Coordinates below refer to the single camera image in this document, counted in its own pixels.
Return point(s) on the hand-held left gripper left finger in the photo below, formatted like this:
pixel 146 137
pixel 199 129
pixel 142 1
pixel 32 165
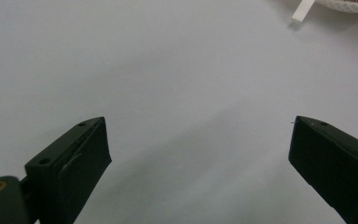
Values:
pixel 65 174

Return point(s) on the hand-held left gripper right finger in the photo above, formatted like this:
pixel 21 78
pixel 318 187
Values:
pixel 332 165

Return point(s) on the white towel with logo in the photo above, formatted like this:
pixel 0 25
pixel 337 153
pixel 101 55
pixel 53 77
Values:
pixel 348 5

